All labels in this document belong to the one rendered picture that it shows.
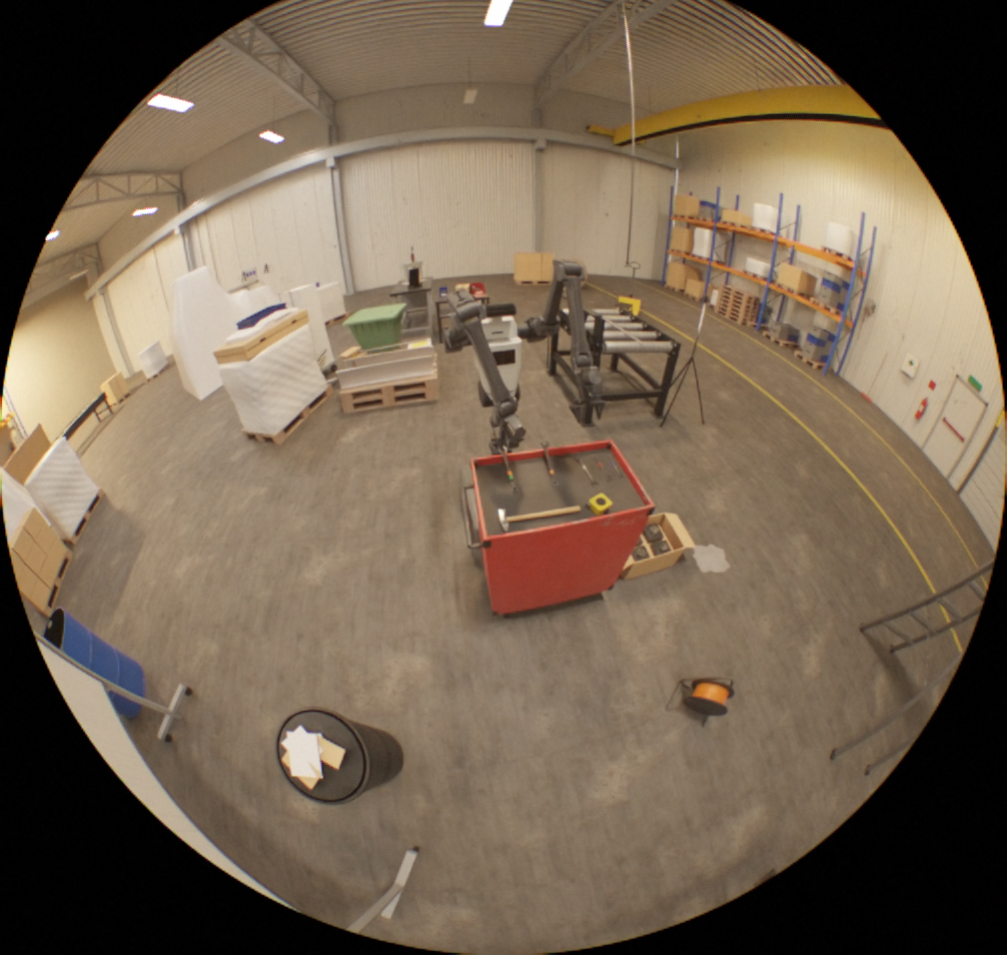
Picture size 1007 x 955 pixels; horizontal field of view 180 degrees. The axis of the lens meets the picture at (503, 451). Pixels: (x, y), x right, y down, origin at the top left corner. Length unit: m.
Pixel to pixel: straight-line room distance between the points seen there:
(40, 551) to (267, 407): 4.85
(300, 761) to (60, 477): 6.21
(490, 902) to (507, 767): 0.93
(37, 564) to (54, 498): 1.12
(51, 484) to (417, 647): 6.38
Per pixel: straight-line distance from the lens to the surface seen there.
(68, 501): 7.07
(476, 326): 1.11
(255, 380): 3.86
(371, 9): 10.11
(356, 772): 1.44
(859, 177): 11.92
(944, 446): 10.38
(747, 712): 2.42
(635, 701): 2.05
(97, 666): 3.29
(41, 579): 6.68
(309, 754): 1.47
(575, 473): 1.50
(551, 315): 1.54
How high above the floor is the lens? 1.92
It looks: 40 degrees down
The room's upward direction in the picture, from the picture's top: 1 degrees counter-clockwise
